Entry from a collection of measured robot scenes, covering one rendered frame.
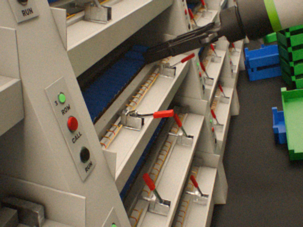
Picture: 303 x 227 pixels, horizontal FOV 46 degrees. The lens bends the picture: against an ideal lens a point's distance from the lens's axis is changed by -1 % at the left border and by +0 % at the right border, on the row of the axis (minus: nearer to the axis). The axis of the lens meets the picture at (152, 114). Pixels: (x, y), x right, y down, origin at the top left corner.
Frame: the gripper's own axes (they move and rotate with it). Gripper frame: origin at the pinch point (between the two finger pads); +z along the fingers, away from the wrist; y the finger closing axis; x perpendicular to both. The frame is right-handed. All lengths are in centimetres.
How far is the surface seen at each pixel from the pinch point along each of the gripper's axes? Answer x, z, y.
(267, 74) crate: -61, -9, 135
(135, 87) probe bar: -2.4, 2.2, -15.6
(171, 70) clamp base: -5.0, -1.5, -1.0
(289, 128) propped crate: -57, -18, 55
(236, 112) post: -59, 7, 88
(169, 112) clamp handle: -5.5, -7.5, -27.1
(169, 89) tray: -7.4, -1.7, -8.1
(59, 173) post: 0, -3, -52
